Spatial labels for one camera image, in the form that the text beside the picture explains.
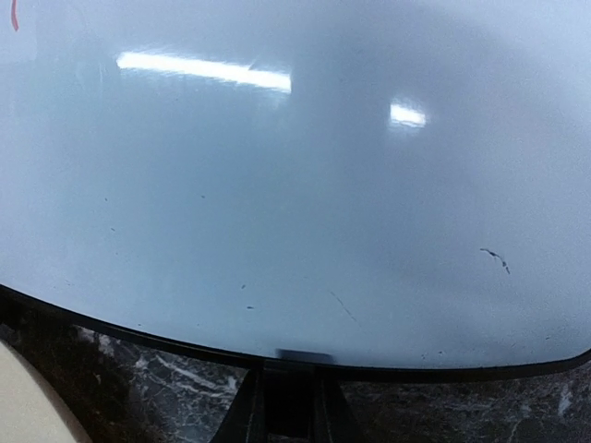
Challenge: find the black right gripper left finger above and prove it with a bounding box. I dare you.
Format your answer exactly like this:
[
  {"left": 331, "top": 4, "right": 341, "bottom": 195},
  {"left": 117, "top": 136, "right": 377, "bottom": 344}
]
[{"left": 220, "top": 364, "right": 277, "bottom": 443}]

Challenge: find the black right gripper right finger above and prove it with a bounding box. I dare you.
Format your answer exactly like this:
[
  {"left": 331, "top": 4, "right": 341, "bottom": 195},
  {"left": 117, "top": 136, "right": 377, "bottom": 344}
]
[{"left": 314, "top": 366, "right": 368, "bottom": 443}]

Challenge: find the white whiteboard with black frame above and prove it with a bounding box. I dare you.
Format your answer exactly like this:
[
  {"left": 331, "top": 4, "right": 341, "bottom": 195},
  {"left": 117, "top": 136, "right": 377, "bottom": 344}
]
[{"left": 1, "top": 1, "right": 590, "bottom": 377}]

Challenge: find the beige round plate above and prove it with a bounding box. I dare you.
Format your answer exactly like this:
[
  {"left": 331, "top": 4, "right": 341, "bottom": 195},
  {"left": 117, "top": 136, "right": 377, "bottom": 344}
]
[{"left": 1, "top": 342, "right": 91, "bottom": 443}]

